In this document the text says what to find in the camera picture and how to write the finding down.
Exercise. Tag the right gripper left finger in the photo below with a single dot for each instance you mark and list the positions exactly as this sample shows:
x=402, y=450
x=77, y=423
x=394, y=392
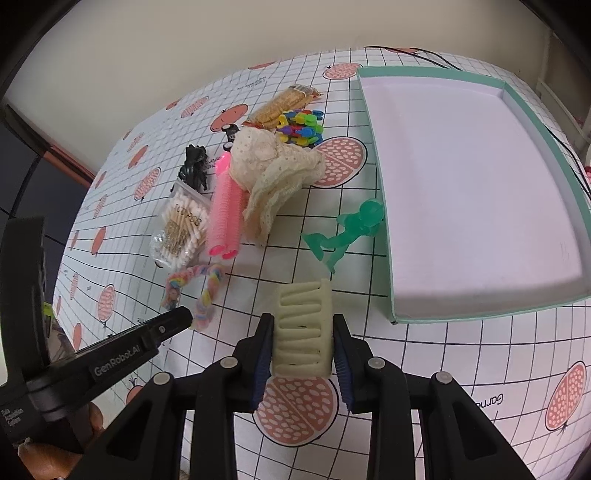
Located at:
x=254, y=355

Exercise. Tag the black toy car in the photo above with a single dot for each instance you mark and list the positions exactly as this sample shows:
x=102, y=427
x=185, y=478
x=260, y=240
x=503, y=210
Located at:
x=230, y=131

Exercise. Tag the colourful plastic block toy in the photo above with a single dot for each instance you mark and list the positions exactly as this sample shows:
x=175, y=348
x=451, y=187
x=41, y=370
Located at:
x=301, y=127

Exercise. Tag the pastel braided rope toy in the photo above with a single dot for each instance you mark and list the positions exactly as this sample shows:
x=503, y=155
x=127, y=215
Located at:
x=213, y=276

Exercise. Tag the cotton swab bag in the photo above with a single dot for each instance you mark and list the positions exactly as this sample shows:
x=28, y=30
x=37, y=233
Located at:
x=180, y=233

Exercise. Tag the person's left hand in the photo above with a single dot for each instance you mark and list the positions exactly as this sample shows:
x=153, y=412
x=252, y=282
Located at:
x=45, y=462

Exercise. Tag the green plastic toy figure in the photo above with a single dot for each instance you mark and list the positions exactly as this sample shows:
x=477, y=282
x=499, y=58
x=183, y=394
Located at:
x=363, y=223

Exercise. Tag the cream foam hair clip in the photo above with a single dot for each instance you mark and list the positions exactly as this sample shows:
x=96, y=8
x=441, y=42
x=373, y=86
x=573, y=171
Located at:
x=302, y=333

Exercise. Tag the cracker snack packet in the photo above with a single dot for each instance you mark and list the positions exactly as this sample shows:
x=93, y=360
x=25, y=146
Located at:
x=295, y=97

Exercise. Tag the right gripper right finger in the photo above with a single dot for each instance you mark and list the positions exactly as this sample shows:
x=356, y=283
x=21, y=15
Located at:
x=351, y=356

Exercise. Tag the pomegranate grid tablecloth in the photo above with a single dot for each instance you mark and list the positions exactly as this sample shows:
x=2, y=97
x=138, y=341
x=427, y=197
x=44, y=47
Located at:
x=108, y=282

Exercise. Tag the teal shallow box tray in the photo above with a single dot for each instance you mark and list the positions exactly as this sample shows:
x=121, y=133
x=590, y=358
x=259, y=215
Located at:
x=485, y=217

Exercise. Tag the pink hair roller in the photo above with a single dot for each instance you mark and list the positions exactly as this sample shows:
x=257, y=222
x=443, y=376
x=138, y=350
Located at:
x=224, y=229

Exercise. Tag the black robot toy figure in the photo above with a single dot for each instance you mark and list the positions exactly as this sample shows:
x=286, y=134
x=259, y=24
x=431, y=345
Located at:
x=193, y=171

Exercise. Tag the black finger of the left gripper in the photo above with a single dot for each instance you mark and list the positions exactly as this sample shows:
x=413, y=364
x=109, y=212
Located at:
x=96, y=368

